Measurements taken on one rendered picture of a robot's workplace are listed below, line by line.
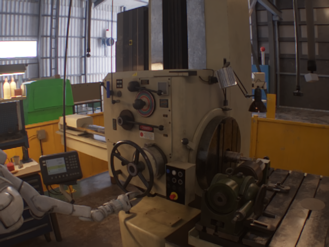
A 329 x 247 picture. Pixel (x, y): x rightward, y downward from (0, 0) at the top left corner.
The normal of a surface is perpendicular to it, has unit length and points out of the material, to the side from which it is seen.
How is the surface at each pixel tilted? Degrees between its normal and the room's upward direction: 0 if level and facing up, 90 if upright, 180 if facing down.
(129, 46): 90
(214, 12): 90
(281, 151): 90
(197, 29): 90
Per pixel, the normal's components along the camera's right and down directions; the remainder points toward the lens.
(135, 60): -0.62, 0.15
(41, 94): 0.77, 0.00
